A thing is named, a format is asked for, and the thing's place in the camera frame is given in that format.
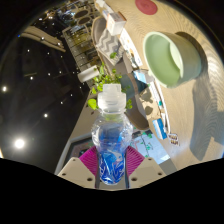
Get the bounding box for light green cup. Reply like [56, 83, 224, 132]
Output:
[142, 30, 203, 89]

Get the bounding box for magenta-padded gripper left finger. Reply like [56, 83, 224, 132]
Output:
[57, 145, 99, 188]

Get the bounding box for light blue tissue pack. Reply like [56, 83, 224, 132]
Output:
[133, 69, 148, 84]

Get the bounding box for potted green plant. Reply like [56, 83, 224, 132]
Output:
[87, 63, 148, 112]

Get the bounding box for blister pack of pills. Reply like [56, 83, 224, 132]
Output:
[167, 132, 181, 147]

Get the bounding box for clear blue-labelled water bottle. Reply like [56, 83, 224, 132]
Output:
[90, 83, 134, 186]

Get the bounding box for group of ceiling lights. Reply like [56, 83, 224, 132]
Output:
[0, 29, 84, 151]

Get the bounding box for flat round red coaster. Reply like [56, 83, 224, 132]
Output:
[134, 0, 159, 16]

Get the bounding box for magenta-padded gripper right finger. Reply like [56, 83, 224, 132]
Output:
[125, 146, 167, 189]

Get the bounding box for small blue box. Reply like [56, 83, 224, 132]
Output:
[152, 118, 169, 140]

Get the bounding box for white printed papers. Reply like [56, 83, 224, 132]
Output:
[119, 28, 145, 69]

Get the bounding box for grey chevron cushion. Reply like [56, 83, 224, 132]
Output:
[96, 28, 124, 66]

